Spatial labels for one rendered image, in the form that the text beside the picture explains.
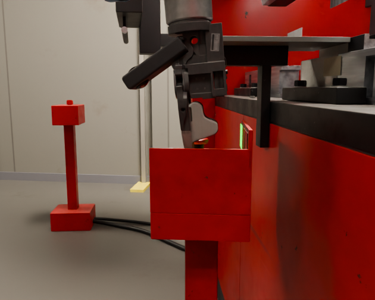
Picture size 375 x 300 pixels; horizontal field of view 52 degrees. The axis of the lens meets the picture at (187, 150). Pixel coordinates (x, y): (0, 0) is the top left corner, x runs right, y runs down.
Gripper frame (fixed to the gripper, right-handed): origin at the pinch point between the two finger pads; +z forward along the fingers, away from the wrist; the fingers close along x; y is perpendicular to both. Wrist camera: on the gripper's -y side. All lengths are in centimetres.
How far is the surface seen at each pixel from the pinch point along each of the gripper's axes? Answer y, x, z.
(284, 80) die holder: 26, 55, -10
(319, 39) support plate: 25.8, 14.1, -17.3
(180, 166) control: -1.0, -4.9, 1.8
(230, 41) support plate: 8.9, 11.8, -18.3
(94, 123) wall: -113, 292, 13
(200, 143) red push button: 1.9, 8.0, 0.2
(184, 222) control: -1.0, -4.9, 11.0
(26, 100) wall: -178, 295, -14
